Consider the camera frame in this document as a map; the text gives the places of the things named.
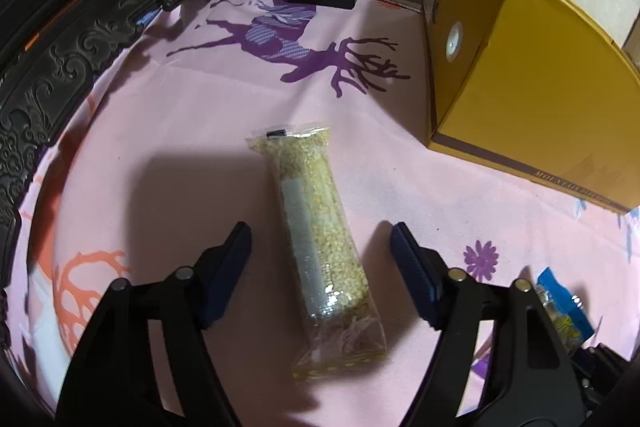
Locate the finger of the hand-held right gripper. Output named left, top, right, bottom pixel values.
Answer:
left=570, top=342, right=640, bottom=414

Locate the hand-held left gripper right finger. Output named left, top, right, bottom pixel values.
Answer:
left=391, top=222, right=587, bottom=427

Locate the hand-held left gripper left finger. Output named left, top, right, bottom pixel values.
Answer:
left=55, top=222, right=252, bottom=427

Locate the blue yellow snack packet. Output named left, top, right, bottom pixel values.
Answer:
left=536, top=267, right=597, bottom=355

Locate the clear sesame roll packet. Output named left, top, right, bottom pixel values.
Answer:
left=245, top=122, right=388, bottom=380

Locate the yellow cardboard box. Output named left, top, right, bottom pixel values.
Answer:
left=421, top=0, right=640, bottom=215

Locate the pink printed tablecloth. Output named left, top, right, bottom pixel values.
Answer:
left=10, top=0, right=640, bottom=418

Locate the dark carved wooden furniture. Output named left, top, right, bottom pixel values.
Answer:
left=0, top=0, right=369, bottom=290

